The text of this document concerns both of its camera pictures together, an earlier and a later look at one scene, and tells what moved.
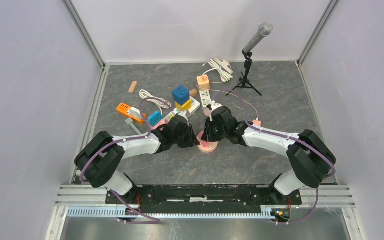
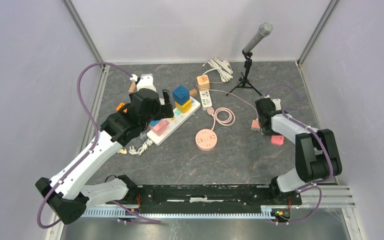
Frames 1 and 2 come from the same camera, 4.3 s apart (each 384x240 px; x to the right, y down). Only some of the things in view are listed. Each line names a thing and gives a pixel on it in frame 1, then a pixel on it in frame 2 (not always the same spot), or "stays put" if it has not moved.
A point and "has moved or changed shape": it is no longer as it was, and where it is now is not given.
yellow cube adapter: (187, 105) stays put
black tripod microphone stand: (244, 79) stays put
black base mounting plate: (202, 199) stays put
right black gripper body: (214, 133) to (264, 131)
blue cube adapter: (180, 94) stays put
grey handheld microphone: (265, 29) stays put
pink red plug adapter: (206, 144) has moved or changed shape
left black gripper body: (185, 139) to (159, 112)
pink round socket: (210, 149) stays put
